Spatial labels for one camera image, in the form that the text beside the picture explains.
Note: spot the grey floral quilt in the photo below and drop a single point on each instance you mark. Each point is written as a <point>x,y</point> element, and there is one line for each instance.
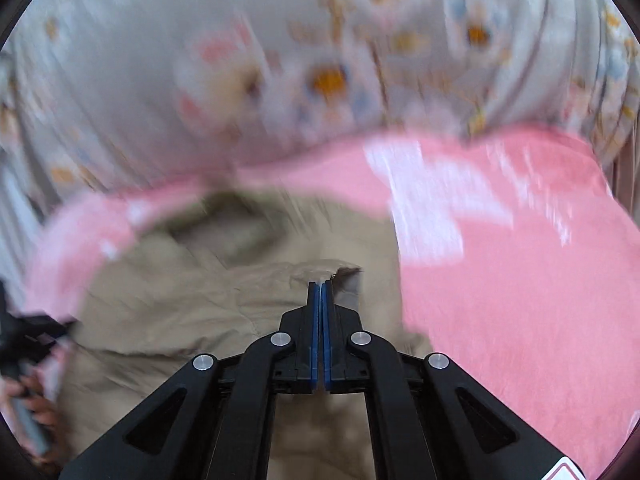
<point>150,85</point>

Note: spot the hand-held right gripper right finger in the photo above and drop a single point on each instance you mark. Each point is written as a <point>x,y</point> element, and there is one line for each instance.
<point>326,340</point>

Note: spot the tan padded jacket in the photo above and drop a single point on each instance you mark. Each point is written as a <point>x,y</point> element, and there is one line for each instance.
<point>190,290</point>

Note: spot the white satin cloth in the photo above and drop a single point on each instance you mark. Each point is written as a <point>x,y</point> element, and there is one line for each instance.
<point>15,230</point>

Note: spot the person's left hand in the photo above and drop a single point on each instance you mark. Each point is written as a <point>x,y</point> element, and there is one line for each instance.
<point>44,416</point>

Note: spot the pink fleece blanket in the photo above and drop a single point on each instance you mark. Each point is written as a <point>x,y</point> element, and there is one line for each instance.
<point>500,285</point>

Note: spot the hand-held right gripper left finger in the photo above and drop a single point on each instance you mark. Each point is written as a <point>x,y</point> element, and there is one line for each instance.
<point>313,340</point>

